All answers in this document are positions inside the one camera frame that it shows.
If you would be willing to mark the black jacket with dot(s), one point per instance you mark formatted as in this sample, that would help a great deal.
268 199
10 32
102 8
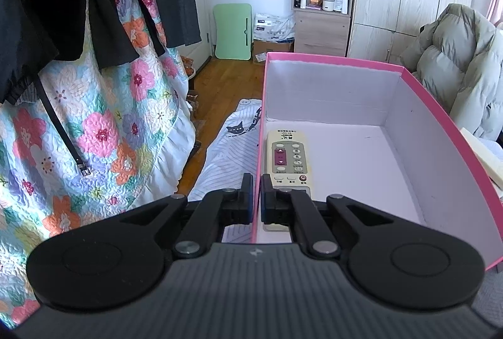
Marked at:
19 48

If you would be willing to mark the red-capped bottle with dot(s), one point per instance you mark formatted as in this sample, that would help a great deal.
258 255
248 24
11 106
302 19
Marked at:
338 1

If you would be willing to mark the grey puffer jacket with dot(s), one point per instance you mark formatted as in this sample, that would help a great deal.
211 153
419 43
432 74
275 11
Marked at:
452 64

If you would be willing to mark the floral quilt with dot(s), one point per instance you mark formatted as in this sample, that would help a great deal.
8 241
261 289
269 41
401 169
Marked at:
110 134

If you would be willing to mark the cream foam block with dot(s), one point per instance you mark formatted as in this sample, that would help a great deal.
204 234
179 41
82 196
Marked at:
487 158

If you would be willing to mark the brown cardboard box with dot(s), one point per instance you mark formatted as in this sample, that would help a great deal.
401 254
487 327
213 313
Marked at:
271 50

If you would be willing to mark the cat print bed sheet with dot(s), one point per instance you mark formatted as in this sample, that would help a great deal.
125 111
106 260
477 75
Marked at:
232 162

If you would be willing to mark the cream remote with purple button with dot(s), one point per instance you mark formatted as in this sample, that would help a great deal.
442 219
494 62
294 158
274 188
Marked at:
287 158

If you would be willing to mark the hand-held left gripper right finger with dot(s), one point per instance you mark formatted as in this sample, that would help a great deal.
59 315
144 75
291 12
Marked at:
265 202

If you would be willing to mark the pink cardboard box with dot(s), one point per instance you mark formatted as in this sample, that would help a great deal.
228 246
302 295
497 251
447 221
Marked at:
353 95

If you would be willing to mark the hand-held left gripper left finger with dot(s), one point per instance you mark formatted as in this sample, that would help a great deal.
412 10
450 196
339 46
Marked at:
247 202

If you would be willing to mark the white jar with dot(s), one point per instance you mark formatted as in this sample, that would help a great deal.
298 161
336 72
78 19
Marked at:
328 4

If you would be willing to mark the pink curtain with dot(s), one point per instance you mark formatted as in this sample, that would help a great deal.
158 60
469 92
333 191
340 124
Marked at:
496 5

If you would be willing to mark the black belt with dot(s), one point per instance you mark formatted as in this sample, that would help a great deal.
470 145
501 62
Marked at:
65 130

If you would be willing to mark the green folding table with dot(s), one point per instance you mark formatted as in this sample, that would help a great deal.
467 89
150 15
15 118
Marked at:
232 32

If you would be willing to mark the orange snack packets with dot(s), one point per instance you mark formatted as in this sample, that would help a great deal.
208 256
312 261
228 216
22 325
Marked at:
188 67

